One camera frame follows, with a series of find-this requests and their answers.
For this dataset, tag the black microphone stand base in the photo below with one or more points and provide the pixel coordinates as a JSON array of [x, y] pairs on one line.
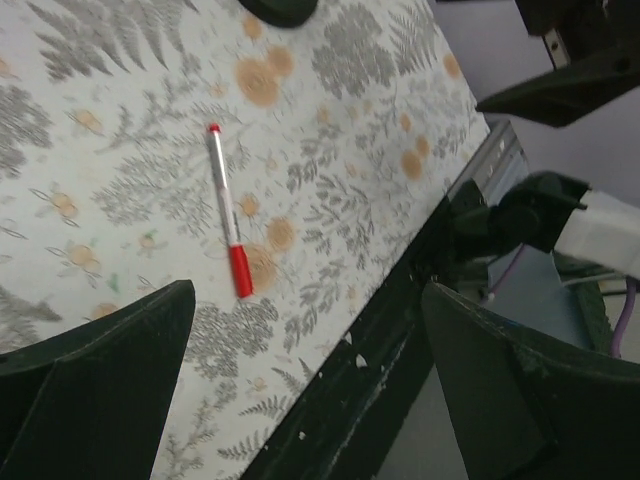
[[285, 14]]

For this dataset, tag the floral patterned table mat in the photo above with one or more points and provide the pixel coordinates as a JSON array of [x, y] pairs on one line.
[[283, 172]]

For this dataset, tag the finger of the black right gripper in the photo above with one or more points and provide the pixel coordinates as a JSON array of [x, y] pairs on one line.
[[563, 96]]

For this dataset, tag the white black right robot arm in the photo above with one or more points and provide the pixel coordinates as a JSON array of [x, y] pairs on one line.
[[548, 211]]

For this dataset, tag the aluminium side frame rail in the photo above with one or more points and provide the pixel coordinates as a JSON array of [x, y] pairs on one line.
[[499, 163]]

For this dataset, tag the black front mounting rail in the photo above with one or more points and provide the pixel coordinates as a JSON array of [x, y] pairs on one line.
[[347, 418]]

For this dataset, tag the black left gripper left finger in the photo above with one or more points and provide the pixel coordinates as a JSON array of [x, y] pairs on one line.
[[91, 403]]

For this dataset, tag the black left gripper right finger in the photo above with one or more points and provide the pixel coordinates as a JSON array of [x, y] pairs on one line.
[[525, 405]]

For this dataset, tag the red white marker pen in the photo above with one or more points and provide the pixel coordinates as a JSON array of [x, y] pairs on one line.
[[237, 256]]

